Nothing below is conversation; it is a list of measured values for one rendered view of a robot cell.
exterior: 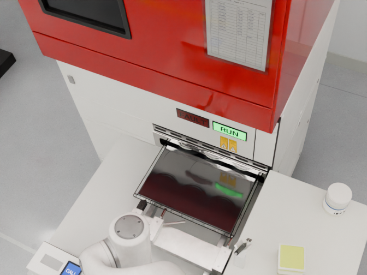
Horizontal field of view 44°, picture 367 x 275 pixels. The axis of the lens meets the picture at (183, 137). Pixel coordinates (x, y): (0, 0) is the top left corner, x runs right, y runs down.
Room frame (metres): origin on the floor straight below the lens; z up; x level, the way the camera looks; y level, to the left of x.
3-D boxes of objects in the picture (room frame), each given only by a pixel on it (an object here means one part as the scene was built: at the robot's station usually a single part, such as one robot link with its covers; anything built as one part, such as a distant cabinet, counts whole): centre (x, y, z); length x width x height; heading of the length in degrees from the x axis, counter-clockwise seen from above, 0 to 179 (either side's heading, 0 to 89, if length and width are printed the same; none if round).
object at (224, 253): (0.49, -0.07, 0.89); 0.08 x 0.03 x 0.03; 147
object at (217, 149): (0.87, -0.08, 0.96); 0.44 x 0.01 x 0.02; 57
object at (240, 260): (0.46, -0.12, 1.03); 0.06 x 0.04 x 0.13; 147
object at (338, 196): (0.58, -0.43, 1.01); 0.07 x 0.07 x 0.10
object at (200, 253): (0.58, 0.07, 0.87); 0.36 x 0.08 x 0.03; 57
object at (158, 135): (0.87, -0.08, 0.89); 0.44 x 0.02 x 0.10; 57
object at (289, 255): (0.42, -0.26, 1.00); 0.07 x 0.07 x 0.07; 75
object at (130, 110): (0.98, 0.06, 1.02); 0.82 x 0.03 x 0.40; 57
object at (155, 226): (0.62, 0.14, 0.89); 0.08 x 0.03 x 0.03; 147
